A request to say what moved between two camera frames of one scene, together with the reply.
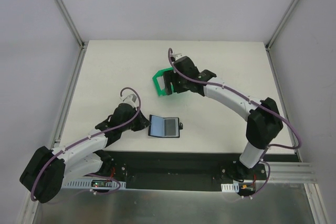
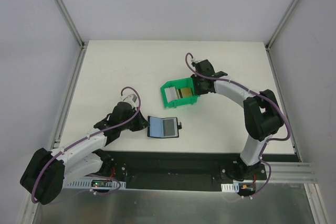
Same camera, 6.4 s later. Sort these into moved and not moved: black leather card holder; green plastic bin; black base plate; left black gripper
Moved: green plastic bin
Not moved: left black gripper; black leather card holder; black base plate
